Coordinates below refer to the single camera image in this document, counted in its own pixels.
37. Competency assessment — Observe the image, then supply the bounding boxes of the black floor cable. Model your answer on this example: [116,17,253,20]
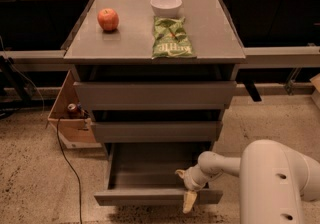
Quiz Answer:
[55,116,84,224]

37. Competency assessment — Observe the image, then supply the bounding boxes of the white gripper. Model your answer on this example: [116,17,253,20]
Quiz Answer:
[175,165,213,214]

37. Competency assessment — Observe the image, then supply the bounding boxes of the grey middle drawer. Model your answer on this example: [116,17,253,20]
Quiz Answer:
[91,121,222,143]

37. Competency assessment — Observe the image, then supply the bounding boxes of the grey drawer cabinet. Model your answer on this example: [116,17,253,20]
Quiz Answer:
[63,0,247,149]

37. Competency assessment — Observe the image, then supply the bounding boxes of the wooden box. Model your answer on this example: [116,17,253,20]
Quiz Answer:
[48,71,101,149]

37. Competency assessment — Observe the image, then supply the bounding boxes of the white bowl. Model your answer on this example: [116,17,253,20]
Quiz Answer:
[150,0,182,18]

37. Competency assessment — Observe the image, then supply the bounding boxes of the red apple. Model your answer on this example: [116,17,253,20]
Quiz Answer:
[97,8,119,31]

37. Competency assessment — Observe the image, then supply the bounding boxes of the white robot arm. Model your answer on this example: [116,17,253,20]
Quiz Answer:
[176,140,320,224]

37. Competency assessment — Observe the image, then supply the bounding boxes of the red soda can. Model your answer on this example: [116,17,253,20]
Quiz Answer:
[67,103,80,119]

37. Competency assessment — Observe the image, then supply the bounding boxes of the grey drawer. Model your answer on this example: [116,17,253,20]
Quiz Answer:
[95,142,207,206]
[91,121,222,143]
[74,81,236,110]

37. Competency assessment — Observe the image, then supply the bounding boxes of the grey top drawer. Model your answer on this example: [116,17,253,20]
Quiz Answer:
[74,81,236,110]

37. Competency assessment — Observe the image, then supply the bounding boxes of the grey bottom drawer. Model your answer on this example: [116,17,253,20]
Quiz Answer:
[95,142,207,206]

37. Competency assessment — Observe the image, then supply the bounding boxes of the green chip bag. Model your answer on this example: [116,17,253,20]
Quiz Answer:
[152,16,196,58]

